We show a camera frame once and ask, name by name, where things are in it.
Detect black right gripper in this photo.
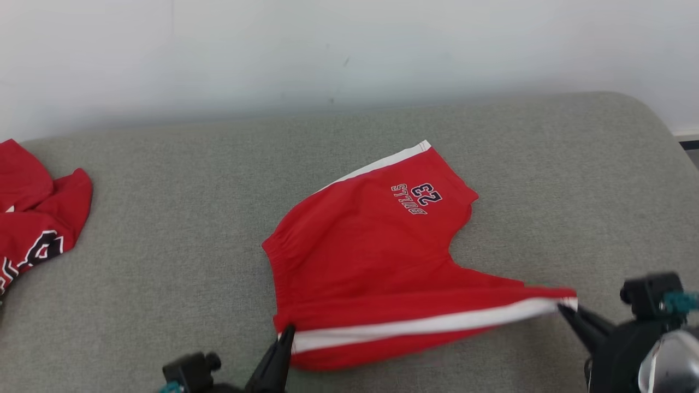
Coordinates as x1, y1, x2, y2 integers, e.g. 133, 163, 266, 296
557, 303, 699, 393

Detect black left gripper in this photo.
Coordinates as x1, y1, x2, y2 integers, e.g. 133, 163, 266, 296
210, 325, 296, 393

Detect red shorts white stripe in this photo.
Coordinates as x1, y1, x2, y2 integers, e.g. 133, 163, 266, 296
261, 140, 578, 372

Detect red jersey white sleeves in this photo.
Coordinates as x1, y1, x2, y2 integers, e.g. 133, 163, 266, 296
0, 139, 93, 298

